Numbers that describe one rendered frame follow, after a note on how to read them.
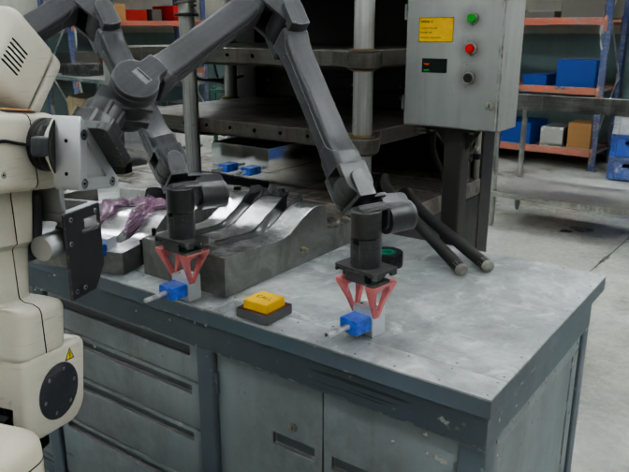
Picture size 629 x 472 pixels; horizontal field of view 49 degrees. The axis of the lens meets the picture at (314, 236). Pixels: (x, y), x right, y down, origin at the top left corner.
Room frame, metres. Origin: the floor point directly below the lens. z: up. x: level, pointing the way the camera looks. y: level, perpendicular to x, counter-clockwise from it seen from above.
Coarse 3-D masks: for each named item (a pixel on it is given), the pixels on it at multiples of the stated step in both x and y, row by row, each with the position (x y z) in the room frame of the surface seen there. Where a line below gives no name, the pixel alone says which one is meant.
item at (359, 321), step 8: (360, 304) 1.20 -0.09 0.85; (368, 304) 1.20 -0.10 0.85; (376, 304) 1.20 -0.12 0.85; (352, 312) 1.20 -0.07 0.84; (360, 312) 1.19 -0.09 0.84; (368, 312) 1.18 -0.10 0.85; (384, 312) 1.20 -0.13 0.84; (344, 320) 1.17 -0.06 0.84; (352, 320) 1.16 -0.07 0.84; (360, 320) 1.16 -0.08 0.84; (368, 320) 1.17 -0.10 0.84; (376, 320) 1.18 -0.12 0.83; (384, 320) 1.20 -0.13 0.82; (336, 328) 1.14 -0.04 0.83; (344, 328) 1.15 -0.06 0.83; (352, 328) 1.15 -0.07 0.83; (360, 328) 1.16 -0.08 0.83; (368, 328) 1.17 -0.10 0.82; (376, 328) 1.18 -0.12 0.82; (384, 328) 1.20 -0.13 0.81; (328, 336) 1.13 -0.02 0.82
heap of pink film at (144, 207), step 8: (104, 200) 1.77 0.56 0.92; (112, 200) 1.76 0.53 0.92; (120, 200) 1.77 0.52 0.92; (128, 200) 1.80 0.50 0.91; (136, 200) 1.85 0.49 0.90; (144, 200) 1.74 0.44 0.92; (152, 200) 1.73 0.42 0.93; (160, 200) 1.77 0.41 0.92; (104, 208) 1.73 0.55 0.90; (112, 208) 1.74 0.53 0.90; (136, 208) 1.72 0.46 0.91; (144, 208) 1.72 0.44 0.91; (152, 208) 1.72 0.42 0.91; (160, 208) 1.75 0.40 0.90; (104, 216) 1.71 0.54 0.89; (128, 216) 1.69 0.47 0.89; (136, 216) 1.68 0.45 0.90; (144, 216) 1.69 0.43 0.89; (128, 224) 1.66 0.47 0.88; (136, 224) 1.67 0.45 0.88; (128, 232) 1.65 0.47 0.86
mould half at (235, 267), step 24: (240, 192) 1.79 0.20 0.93; (216, 216) 1.70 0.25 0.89; (264, 216) 1.64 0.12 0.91; (288, 216) 1.61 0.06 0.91; (312, 216) 1.62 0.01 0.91; (144, 240) 1.52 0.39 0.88; (264, 240) 1.52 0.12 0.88; (288, 240) 1.55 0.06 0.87; (312, 240) 1.62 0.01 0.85; (336, 240) 1.71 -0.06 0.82; (144, 264) 1.52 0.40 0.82; (192, 264) 1.43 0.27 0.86; (216, 264) 1.38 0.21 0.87; (240, 264) 1.41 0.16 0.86; (264, 264) 1.48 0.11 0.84; (288, 264) 1.55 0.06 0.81; (216, 288) 1.39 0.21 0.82; (240, 288) 1.41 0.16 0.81
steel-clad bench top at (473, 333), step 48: (384, 240) 1.79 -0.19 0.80; (144, 288) 1.42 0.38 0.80; (288, 288) 1.42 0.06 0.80; (336, 288) 1.42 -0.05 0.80; (432, 288) 1.42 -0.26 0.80; (480, 288) 1.42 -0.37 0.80; (528, 288) 1.42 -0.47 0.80; (576, 288) 1.42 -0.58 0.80; (288, 336) 1.18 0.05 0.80; (336, 336) 1.18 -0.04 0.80; (384, 336) 1.18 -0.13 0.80; (432, 336) 1.18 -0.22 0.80; (480, 336) 1.18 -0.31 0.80; (528, 336) 1.18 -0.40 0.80; (480, 384) 1.00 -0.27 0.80
